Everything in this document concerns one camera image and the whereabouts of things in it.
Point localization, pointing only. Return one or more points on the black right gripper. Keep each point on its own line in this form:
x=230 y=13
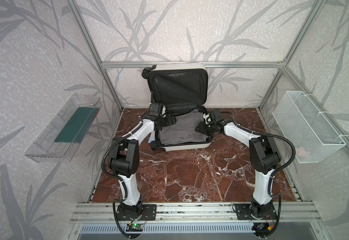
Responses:
x=203 y=127

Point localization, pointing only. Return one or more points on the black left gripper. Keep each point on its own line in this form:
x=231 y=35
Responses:
x=168 y=120

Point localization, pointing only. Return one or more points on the grey towel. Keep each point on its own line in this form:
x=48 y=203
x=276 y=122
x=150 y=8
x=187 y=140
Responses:
x=183 y=131

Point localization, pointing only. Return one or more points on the white black suitcase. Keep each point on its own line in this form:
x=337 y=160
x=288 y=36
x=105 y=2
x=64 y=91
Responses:
x=181 y=88

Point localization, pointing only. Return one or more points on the white blue cream tube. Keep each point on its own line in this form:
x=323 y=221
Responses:
x=151 y=137

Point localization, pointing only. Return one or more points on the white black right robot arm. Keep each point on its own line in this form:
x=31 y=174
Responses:
x=263 y=152

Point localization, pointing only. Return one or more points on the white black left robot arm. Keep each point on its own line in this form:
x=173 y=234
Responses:
x=121 y=160

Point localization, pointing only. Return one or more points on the green board in bin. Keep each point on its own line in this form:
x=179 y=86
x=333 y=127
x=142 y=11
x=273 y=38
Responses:
x=77 y=126

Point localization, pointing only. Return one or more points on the pink item in basket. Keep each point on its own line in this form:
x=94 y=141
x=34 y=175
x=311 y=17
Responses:
x=301 y=152

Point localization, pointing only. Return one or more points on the green circuit board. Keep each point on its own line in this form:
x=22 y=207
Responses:
x=134 y=227

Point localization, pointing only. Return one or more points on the clear plastic wall bin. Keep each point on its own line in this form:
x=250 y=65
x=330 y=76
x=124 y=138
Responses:
x=44 y=149

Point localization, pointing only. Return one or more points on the white wire mesh basket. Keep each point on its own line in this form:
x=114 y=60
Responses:
x=306 y=126

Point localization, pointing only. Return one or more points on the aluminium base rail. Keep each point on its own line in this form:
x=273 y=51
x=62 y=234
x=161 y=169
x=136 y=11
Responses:
x=186 y=212

